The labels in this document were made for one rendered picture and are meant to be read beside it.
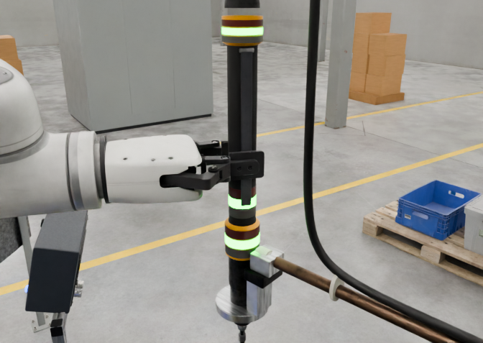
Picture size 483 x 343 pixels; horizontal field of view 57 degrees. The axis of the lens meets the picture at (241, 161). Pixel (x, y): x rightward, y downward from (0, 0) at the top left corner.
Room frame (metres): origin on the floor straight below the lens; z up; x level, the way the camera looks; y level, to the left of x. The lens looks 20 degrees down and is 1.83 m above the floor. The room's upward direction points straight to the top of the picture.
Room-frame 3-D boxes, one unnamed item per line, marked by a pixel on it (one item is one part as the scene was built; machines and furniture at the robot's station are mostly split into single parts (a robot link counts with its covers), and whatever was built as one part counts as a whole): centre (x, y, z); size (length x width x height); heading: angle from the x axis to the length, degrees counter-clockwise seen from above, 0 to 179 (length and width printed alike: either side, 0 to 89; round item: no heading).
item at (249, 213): (0.49, 0.00, 1.59); 0.03 x 0.03 x 0.01
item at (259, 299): (0.48, -0.01, 1.50); 0.09 x 0.07 x 0.10; 48
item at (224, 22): (0.49, 0.00, 1.81); 0.04 x 0.04 x 0.01
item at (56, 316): (1.02, 0.49, 1.04); 0.24 x 0.03 x 0.03; 13
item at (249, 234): (0.49, 0.00, 1.57); 0.04 x 0.04 x 0.01
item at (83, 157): (0.45, 0.16, 1.66); 0.09 x 0.03 x 0.08; 13
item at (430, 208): (3.21, -1.58, 0.25); 0.60 x 0.41 x 0.22; 130
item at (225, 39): (0.49, 0.00, 1.79); 0.04 x 0.04 x 0.01
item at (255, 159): (0.45, 0.00, 1.66); 0.07 x 0.03 x 0.03; 103
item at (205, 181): (0.43, 0.06, 1.66); 0.08 x 0.06 x 0.01; 44
